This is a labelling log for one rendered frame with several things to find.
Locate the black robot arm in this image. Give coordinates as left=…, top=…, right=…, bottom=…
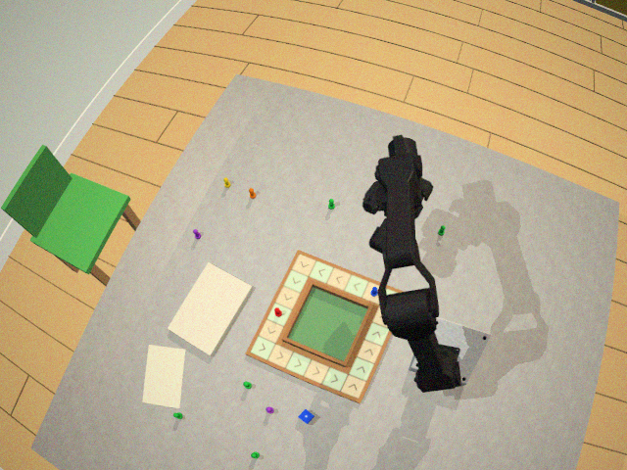
left=362, top=134, right=461, bottom=393

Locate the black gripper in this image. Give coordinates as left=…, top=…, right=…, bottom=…
left=369, top=177, right=433, bottom=254

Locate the blue die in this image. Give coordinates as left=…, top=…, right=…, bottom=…
left=298, top=409, right=314, bottom=424

